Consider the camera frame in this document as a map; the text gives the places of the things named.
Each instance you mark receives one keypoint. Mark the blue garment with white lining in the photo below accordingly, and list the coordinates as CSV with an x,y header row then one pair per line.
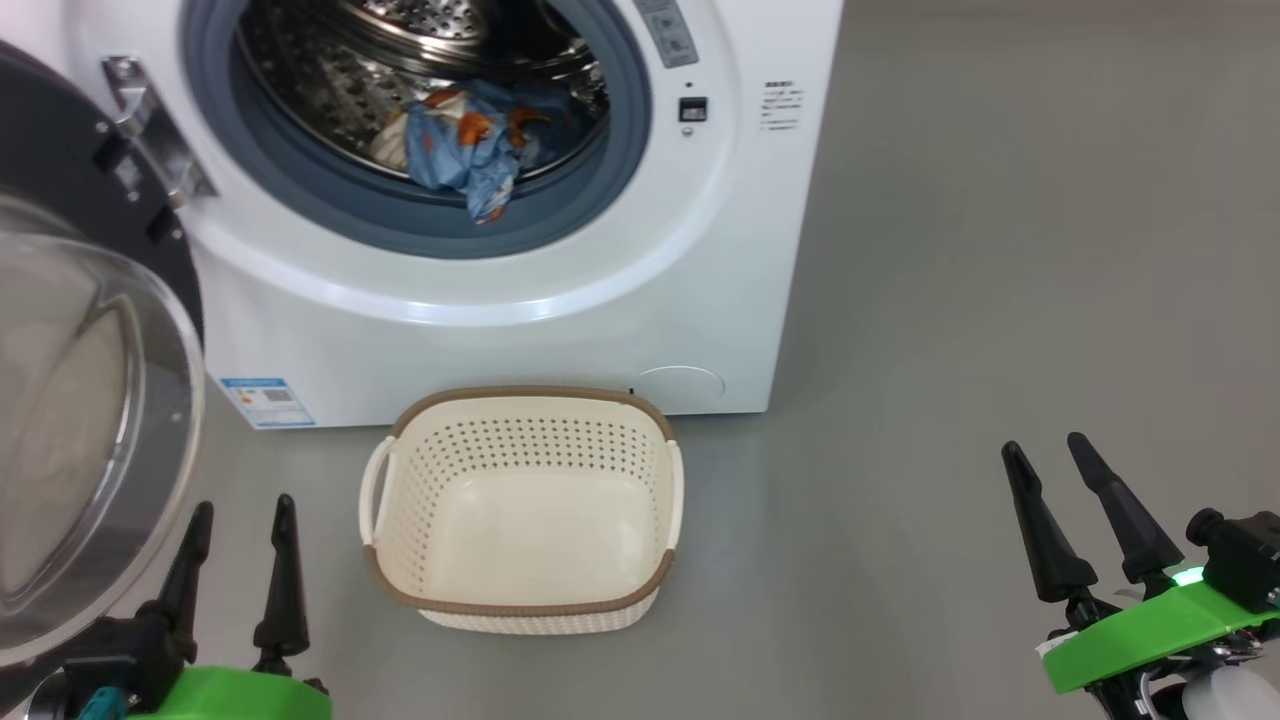
x,y
390,140

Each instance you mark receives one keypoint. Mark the steel washing machine drum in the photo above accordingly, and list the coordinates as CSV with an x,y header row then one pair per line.
x,y
320,90

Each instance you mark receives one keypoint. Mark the blue energy label sticker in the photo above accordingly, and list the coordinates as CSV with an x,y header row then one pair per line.
x,y
267,402

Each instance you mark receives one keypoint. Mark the round white filter cover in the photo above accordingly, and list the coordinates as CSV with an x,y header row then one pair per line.
x,y
685,390

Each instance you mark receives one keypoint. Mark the round glass washing machine door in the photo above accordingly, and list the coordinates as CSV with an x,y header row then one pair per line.
x,y
80,400

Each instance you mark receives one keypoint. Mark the cream perforated laundry basket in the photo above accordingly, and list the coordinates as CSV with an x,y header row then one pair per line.
x,y
530,540

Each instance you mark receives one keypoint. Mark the small printed text label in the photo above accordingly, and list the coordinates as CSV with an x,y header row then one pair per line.
x,y
782,107

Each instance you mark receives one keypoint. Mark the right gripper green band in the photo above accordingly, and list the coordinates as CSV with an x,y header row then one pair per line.
x,y
1130,645

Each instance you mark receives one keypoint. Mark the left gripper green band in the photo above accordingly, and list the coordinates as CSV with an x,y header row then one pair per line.
x,y
240,700

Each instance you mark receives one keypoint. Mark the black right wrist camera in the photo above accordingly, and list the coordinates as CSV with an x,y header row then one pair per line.
x,y
1245,555

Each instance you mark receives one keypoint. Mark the grey rectangular gasket label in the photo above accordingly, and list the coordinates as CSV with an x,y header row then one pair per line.
x,y
668,32

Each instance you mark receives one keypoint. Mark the grey rubber door gasket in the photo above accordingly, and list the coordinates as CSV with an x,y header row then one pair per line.
x,y
400,220

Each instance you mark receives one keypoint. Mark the white washing machine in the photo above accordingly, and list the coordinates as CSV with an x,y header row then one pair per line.
x,y
500,340

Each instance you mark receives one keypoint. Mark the blue cartoon print garment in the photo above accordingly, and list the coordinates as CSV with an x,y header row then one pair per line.
x,y
470,170

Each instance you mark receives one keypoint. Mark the metal door hinge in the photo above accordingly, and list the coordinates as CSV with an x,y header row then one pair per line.
x,y
150,130

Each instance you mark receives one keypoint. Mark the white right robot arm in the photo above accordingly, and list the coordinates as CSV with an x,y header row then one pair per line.
x,y
1240,698

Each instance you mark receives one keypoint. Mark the black door lock latch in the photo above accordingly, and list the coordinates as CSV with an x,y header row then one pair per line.
x,y
693,109

